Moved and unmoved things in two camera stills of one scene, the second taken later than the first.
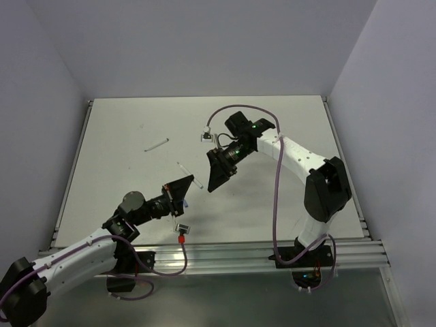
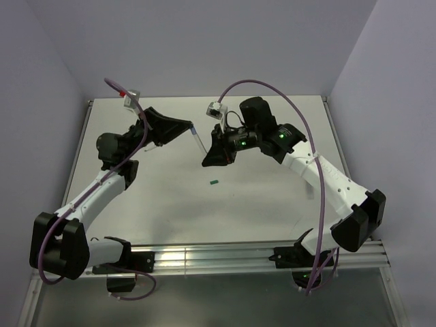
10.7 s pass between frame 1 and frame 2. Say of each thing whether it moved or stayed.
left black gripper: moved
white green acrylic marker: stayed
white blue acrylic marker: moved
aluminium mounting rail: stayed
